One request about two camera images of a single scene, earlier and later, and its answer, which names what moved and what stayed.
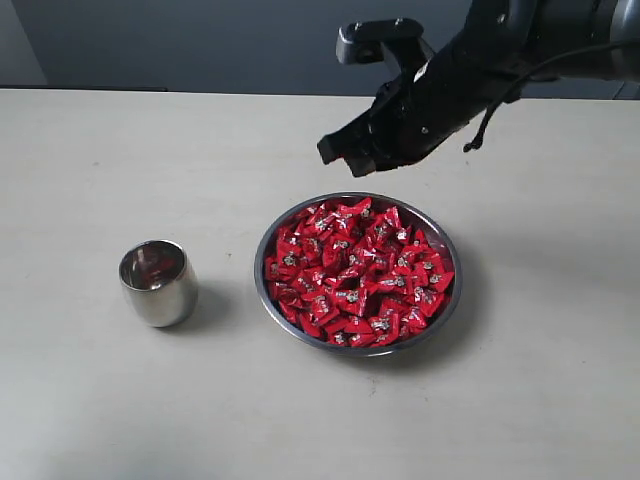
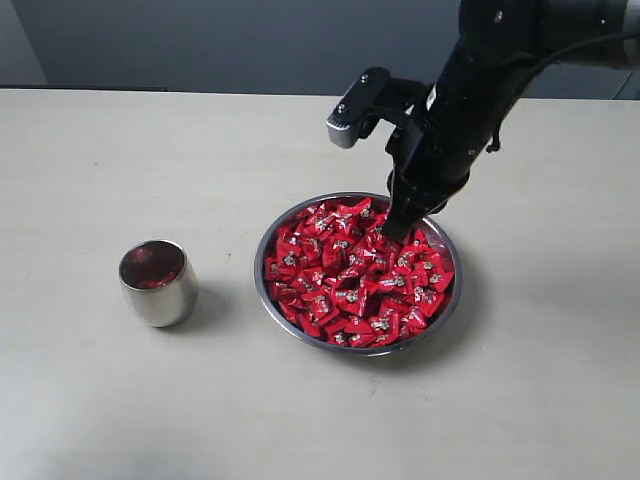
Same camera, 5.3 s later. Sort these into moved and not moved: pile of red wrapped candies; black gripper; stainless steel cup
Moved: black gripper
Not moved: pile of red wrapped candies; stainless steel cup
